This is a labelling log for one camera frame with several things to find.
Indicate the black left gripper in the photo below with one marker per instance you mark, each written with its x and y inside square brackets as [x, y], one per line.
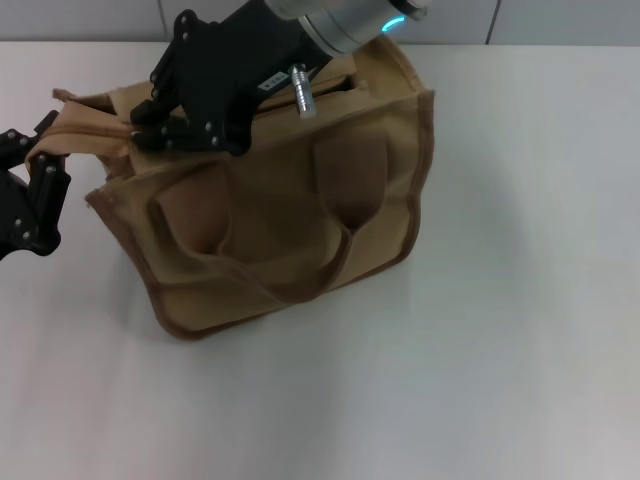
[7, 215]

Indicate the silver metal zipper pull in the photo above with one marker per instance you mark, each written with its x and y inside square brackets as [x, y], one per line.
[135, 133]

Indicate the khaki canvas food bag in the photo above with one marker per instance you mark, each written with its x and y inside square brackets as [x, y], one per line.
[280, 225]

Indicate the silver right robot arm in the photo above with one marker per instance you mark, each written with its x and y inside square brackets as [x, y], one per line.
[350, 20]

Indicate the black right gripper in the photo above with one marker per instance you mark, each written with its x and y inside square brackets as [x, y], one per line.
[235, 55]

